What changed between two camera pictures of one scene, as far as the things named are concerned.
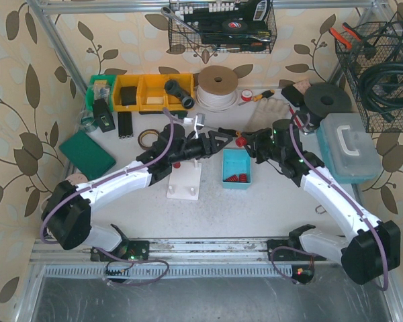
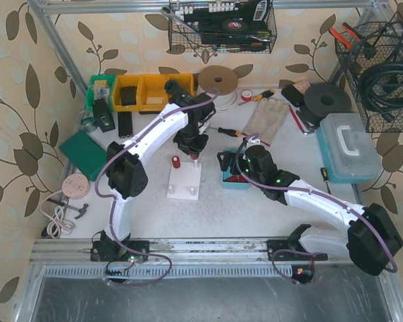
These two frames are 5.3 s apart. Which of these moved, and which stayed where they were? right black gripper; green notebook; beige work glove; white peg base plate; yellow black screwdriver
Moved: right black gripper
Stayed: green notebook; beige work glove; white peg base plate; yellow black screwdriver
